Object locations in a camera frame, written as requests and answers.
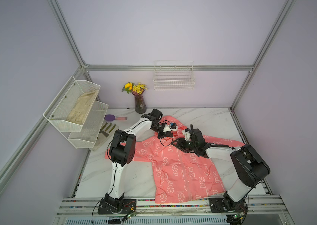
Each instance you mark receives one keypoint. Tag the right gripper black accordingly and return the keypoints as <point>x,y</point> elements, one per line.
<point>180,143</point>

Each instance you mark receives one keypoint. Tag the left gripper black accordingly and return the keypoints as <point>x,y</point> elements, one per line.
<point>165,134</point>

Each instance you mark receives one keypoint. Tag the pink hooded jacket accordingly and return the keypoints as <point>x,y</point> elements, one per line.
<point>179,177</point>

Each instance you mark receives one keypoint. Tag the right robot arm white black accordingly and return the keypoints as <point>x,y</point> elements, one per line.
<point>250,167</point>

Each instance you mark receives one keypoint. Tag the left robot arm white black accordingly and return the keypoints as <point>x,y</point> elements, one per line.
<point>122,151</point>

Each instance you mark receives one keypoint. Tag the dark glass vase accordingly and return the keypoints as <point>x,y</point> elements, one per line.
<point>140,106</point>

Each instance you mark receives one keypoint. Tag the yellow flower bouquet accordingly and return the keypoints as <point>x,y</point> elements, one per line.
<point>134,88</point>

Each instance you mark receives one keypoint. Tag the purple pink hairbrush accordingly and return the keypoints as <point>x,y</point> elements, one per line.
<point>111,118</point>

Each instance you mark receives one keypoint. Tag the beige green work glove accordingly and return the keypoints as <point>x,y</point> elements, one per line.
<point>105,134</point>

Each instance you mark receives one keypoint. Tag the white mesh lower shelf bin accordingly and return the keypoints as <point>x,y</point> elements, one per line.
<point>87,138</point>

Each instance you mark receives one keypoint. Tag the white mesh shelf bin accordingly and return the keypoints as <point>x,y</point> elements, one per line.
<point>70,109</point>
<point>87,138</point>

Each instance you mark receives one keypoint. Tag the beige cloth in bin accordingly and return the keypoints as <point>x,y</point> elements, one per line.
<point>82,107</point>

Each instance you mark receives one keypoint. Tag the white mesh upper shelf bin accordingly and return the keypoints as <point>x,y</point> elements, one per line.
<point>70,109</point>

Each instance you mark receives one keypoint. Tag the white wire wall basket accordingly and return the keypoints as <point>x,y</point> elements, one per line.
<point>174,76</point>

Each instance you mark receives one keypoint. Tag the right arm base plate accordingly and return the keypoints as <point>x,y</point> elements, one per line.
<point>226,205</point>

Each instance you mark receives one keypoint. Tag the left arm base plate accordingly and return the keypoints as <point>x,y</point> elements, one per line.
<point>119,207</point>

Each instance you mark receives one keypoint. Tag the aluminium rail front frame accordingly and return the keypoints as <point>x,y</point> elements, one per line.
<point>83,207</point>

